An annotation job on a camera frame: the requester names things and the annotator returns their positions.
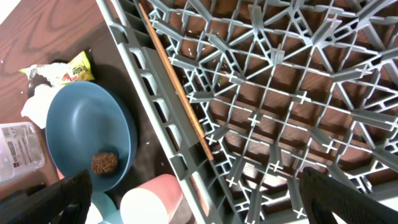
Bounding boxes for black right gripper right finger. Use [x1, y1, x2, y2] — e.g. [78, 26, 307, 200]
[299, 167, 397, 224]

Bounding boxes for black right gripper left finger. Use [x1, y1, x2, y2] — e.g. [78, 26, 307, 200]
[1, 169, 93, 223]

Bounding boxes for brown shiitake mushroom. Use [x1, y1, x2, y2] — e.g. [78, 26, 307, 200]
[91, 152, 118, 175]

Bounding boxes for dark blue plate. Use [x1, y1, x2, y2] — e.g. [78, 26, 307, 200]
[45, 81, 138, 192]

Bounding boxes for pink cup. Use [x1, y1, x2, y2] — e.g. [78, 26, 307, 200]
[119, 174, 193, 224]

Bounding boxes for foil snack wrapper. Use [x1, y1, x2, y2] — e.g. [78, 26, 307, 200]
[19, 51, 95, 87]

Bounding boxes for white tissue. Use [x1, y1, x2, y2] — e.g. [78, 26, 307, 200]
[21, 84, 61, 129]

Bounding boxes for grey dishwasher rack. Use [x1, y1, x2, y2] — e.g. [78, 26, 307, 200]
[97, 0, 397, 223]

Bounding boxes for orange carrot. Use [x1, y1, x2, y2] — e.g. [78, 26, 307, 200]
[57, 169, 64, 180]

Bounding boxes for clear plastic bin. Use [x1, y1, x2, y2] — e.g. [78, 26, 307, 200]
[1, 122, 45, 185]

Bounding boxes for brown serving tray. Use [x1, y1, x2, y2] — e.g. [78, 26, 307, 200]
[27, 30, 200, 224]

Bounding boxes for wooden chopstick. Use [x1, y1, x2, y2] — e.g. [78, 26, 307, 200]
[137, 2, 214, 161]

